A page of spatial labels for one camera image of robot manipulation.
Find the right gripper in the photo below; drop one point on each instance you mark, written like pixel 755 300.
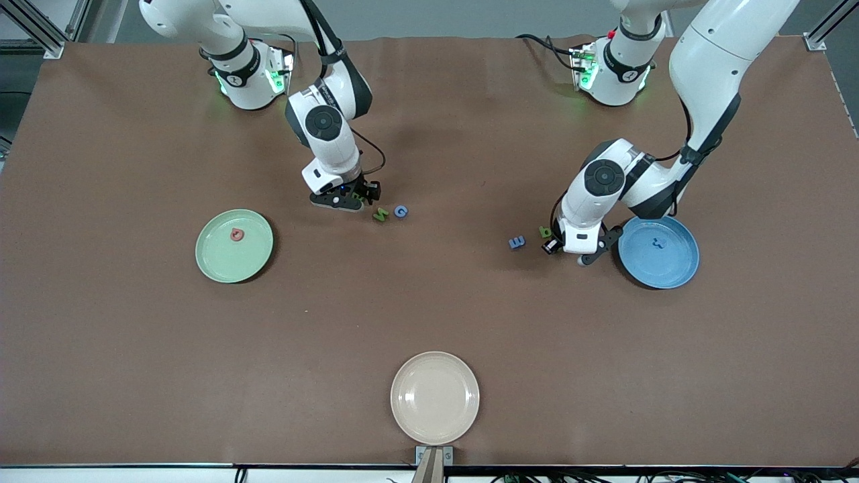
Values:
pixel 364 187

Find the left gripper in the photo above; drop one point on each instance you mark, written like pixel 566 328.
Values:
pixel 554 245

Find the green letter M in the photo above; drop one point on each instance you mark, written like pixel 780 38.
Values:
pixel 380 215

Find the blue lowercase letter m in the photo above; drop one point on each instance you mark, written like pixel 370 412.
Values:
pixel 517 242

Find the blue letter G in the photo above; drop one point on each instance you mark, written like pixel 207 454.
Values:
pixel 400 211

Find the blue lowercase letter x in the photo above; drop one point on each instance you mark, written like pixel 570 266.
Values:
pixel 659 243

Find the pink letter Q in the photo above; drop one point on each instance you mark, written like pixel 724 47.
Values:
pixel 237 234

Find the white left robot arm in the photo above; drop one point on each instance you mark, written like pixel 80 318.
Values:
pixel 725 54

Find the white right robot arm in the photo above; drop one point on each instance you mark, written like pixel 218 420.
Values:
pixel 339 151

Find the blue plate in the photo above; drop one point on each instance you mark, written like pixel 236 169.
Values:
pixel 671 265

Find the light green plate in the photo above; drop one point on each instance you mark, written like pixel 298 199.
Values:
pixel 228 261

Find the beige plate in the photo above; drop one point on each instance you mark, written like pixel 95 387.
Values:
pixel 435 398

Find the brown table cover mat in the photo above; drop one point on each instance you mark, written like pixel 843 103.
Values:
pixel 134 369

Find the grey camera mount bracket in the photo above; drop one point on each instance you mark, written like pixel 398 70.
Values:
pixel 421 456

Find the white table front rail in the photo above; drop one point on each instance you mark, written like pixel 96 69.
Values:
pixel 100 476

